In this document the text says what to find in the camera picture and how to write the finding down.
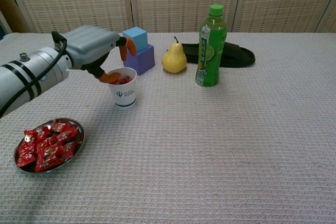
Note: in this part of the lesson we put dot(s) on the yellow pear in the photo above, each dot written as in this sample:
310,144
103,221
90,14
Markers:
174,61

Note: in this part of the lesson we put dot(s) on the round metal plate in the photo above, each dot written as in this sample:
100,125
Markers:
71,159

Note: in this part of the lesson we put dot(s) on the purple foam cube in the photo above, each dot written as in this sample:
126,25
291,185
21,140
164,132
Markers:
144,60

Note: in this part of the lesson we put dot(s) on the black slipper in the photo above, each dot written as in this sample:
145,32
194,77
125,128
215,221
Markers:
236,56

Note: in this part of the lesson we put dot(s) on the light blue foam cube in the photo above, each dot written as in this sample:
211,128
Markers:
137,39

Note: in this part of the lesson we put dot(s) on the green drink bottle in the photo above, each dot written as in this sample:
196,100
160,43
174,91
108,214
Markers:
210,58

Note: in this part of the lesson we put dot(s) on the red candy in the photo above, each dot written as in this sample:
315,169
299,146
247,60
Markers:
50,147
48,165
70,148
43,132
26,155
60,126
67,136
29,136
126,79

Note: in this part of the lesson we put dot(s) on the white woven tablecloth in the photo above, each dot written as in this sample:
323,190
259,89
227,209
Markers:
210,142

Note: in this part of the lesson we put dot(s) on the brown wooden screen panel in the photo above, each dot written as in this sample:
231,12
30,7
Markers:
10,6

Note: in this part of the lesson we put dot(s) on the white paper cup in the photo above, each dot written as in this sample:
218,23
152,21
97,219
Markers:
126,95

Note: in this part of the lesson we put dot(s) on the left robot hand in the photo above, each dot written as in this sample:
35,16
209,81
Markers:
89,45

